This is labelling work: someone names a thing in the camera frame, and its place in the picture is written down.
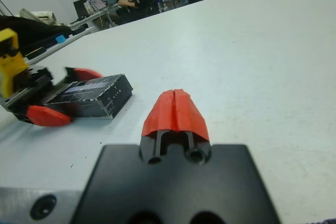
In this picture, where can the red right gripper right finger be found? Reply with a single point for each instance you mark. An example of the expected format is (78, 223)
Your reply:
(190, 116)

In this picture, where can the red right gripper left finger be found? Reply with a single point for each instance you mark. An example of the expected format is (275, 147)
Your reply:
(160, 116)

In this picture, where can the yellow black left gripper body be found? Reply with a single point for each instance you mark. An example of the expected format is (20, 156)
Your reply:
(8, 69)

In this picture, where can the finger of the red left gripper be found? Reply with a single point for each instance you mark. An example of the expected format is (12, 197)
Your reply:
(47, 116)
(86, 74)

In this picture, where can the black camera box lid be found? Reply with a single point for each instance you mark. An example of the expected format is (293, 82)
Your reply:
(105, 95)

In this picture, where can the small blue block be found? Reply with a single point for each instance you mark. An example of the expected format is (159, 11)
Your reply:
(61, 38)

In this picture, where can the black cloth heap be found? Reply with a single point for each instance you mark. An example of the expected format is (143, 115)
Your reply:
(31, 31)

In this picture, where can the grey office desk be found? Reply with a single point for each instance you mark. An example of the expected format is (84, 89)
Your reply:
(89, 19)

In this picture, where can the dark computer monitor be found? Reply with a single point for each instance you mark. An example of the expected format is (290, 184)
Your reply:
(80, 9)

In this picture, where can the open laptop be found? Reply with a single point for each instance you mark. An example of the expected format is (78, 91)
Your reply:
(97, 3)

